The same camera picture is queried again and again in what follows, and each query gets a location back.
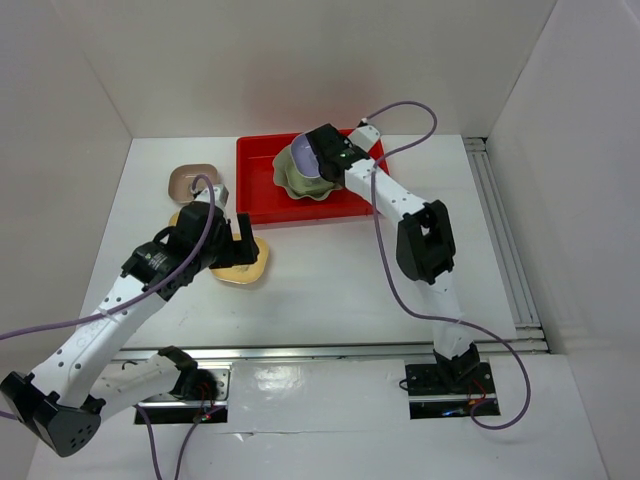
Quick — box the large green scalloped bowl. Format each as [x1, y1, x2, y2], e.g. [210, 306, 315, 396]
[272, 146, 343, 202]

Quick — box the yellow square plate upper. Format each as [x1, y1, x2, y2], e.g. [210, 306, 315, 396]
[168, 211, 180, 226]

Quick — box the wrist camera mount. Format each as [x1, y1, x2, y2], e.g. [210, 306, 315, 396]
[192, 184, 229, 209]
[348, 118, 381, 152]

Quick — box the pink square panda plate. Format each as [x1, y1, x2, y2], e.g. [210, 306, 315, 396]
[167, 164, 220, 205]

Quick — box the purple square panda plate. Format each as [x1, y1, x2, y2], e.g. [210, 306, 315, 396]
[290, 133, 321, 179]

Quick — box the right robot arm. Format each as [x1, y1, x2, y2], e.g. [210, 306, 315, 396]
[292, 122, 480, 392]

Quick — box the red plastic bin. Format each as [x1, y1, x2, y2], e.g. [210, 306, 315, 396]
[235, 133, 372, 226]

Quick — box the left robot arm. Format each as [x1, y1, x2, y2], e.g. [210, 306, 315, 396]
[1, 201, 259, 457]

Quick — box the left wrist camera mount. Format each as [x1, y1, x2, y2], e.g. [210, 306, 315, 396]
[192, 184, 229, 209]

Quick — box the yellow square panda plate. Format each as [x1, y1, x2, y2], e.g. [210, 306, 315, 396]
[210, 236, 270, 285]

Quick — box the aluminium mounting rail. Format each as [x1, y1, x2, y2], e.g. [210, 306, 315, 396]
[114, 337, 549, 362]

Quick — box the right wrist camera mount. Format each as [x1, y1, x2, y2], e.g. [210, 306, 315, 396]
[348, 118, 381, 152]

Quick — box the green square plate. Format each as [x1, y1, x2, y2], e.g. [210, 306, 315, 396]
[286, 167, 335, 196]

